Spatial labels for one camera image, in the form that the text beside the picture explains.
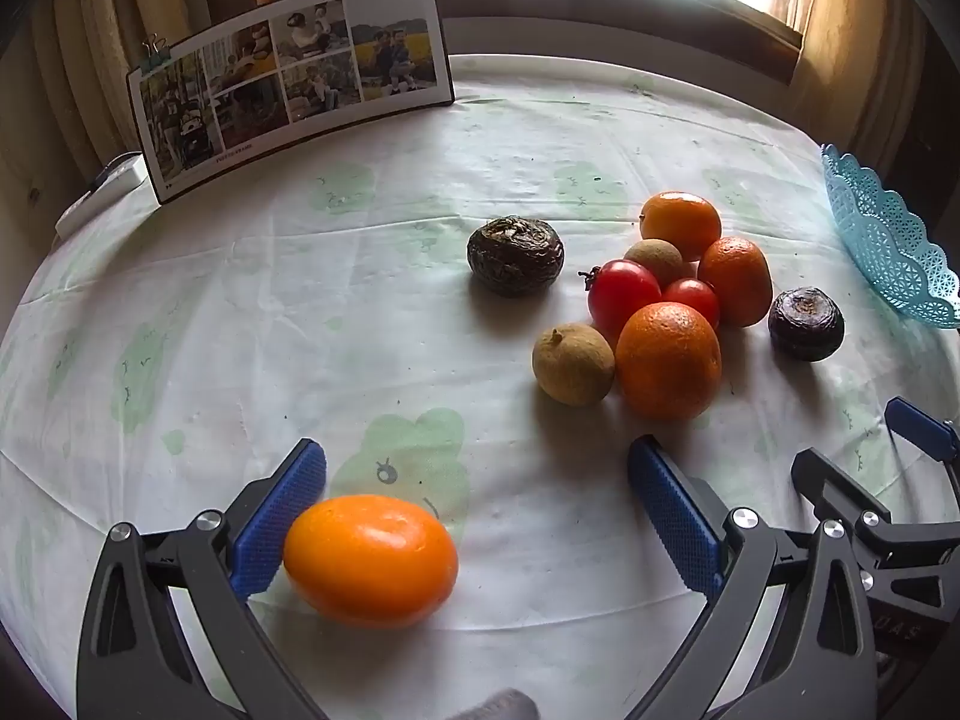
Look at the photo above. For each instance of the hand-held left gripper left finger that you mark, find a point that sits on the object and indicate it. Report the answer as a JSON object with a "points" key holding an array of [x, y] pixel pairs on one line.
{"points": [[285, 510]]}

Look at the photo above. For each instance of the large orange tangerine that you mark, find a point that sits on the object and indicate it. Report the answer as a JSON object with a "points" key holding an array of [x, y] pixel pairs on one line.
{"points": [[667, 360]]}

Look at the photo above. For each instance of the small red tomato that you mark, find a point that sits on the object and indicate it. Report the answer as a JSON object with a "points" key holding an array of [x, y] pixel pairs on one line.
{"points": [[694, 298]]}

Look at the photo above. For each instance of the smooth yellow-orange orange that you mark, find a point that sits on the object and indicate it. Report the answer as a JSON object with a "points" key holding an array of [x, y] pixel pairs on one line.
{"points": [[371, 561]]}

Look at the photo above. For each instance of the small orange tangerine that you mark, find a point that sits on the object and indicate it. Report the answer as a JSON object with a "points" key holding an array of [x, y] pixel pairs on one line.
{"points": [[681, 223], [736, 277]]}

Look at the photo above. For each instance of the large red tomato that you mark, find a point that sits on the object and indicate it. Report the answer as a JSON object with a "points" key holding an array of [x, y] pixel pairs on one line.
{"points": [[622, 296]]}

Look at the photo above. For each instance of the wrinkled dark passion fruit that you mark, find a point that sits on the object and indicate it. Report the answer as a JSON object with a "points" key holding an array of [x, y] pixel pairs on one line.
{"points": [[516, 255], [806, 324]]}

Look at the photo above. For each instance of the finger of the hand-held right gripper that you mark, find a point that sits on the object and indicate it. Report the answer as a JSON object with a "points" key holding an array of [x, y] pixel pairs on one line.
{"points": [[919, 424], [832, 484]]}

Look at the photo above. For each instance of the teal binder clip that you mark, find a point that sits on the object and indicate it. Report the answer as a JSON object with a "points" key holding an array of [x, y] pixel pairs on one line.
{"points": [[155, 52]]}

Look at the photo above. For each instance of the light blue lattice basket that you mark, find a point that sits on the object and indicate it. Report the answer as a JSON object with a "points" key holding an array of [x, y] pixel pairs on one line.
{"points": [[885, 240]]}

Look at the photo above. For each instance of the beige curtain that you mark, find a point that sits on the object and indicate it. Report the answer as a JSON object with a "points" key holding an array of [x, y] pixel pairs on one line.
{"points": [[97, 37], [847, 15]]}

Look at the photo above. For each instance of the photo collage board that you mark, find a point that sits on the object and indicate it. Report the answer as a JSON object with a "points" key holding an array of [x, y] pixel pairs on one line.
{"points": [[292, 75]]}

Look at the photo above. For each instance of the white power strip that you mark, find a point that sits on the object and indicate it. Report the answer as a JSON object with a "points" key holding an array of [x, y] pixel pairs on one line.
{"points": [[97, 191]]}

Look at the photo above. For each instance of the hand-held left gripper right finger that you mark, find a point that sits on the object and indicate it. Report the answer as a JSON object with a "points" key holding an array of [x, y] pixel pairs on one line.
{"points": [[675, 510]]}

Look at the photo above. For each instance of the brown longan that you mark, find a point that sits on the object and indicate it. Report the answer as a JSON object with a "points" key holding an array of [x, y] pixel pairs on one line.
{"points": [[654, 259], [574, 364]]}

